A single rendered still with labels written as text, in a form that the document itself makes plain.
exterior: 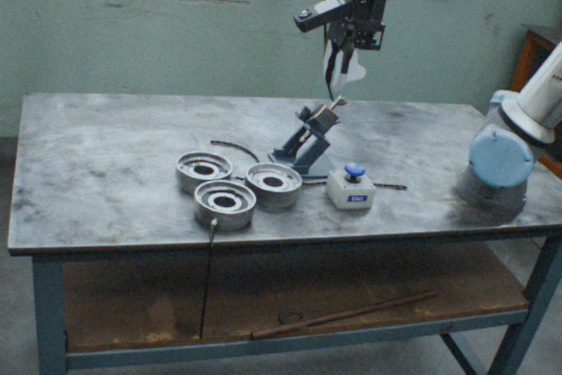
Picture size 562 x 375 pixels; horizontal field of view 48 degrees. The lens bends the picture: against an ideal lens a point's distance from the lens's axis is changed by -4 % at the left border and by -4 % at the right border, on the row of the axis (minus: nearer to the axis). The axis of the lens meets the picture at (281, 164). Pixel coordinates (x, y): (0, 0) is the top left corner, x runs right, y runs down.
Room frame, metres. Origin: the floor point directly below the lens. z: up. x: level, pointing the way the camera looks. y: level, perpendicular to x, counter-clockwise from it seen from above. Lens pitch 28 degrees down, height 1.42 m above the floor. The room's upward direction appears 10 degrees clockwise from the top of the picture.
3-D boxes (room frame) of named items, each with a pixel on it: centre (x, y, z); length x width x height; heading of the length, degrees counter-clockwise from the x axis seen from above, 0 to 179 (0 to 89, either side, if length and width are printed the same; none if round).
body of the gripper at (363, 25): (1.23, -0.09, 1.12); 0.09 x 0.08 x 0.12; 113
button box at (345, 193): (1.10, -0.14, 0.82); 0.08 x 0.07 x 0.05; 112
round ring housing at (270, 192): (1.07, 0.01, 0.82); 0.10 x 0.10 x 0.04
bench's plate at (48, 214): (1.27, -0.06, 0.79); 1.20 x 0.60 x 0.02; 112
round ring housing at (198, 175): (1.06, 0.14, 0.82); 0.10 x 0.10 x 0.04
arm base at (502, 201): (1.22, -0.45, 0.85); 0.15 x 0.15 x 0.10
